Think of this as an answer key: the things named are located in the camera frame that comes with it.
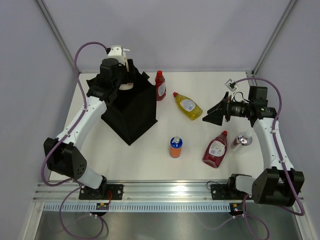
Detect small red dish soap bottle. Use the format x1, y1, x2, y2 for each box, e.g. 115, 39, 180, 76
155, 70, 166, 101

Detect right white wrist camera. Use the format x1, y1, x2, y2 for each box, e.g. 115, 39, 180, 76
224, 78, 238, 93

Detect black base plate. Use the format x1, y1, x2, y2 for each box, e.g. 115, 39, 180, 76
78, 183, 124, 201
210, 183, 247, 200

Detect orange blue pump bottle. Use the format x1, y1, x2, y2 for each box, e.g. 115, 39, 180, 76
169, 136, 183, 158

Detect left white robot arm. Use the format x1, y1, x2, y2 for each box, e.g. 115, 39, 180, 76
43, 57, 137, 200

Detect right aluminium frame post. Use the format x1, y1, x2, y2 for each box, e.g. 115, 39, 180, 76
251, 0, 299, 77

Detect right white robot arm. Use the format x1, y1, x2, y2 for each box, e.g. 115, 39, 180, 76
202, 86, 305, 207

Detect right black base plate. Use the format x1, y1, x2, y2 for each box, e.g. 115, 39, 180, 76
210, 183, 247, 200

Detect aluminium frame post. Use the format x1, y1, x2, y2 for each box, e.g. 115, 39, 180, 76
251, 0, 299, 77
34, 0, 74, 69

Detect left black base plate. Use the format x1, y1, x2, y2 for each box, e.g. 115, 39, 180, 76
78, 183, 124, 201

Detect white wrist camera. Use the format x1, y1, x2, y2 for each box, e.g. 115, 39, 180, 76
224, 78, 238, 93
107, 45, 126, 65

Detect slotted cable duct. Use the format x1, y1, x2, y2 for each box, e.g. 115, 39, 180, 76
43, 202, 231, 213

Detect aluminium mounting rail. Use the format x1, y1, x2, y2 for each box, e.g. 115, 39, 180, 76
32, 181, 305, 203

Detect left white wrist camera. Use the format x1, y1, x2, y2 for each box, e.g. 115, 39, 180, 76
107, 45, 126, 65

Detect cream pump lotion bottle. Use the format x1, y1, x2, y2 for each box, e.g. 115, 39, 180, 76
119, 48, 135, 91

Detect large red dish soap bottle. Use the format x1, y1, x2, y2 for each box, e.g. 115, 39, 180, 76
202, 130, 228, 168

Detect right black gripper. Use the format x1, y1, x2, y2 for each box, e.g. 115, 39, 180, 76
203, 92, 253, 126

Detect yellow dish soap bottle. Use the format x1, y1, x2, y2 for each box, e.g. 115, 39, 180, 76
173, 92, 203, 121

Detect left aluminium frame post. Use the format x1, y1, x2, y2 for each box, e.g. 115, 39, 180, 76
34, 0, 74, 69

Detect black canvas bag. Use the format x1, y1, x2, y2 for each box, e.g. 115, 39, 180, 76
99, 69, 158, 146

